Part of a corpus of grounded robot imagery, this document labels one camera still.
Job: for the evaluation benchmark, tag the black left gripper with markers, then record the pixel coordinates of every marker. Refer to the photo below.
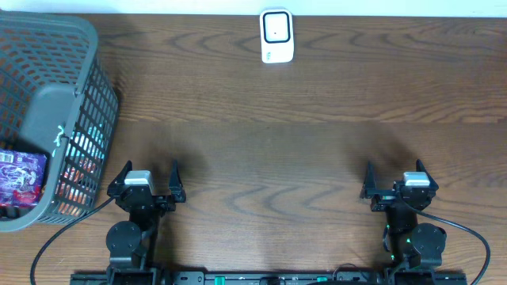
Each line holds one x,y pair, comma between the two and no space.
159,199

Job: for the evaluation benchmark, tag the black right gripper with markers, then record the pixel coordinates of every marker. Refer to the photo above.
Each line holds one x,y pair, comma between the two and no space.
384,198

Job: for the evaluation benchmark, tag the purple snack packet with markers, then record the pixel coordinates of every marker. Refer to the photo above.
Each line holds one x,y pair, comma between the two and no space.
22,177

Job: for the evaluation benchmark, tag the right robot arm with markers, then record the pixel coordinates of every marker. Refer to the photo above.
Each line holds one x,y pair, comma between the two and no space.
416,248

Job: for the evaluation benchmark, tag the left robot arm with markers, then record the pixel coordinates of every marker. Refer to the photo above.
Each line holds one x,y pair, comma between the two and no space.
132,243

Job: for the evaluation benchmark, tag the white barcode scanner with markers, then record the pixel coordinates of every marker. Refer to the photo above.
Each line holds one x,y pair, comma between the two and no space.
277,36

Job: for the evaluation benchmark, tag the grey plastic mesh basket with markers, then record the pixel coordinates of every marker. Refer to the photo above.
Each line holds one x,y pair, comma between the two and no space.
56,100

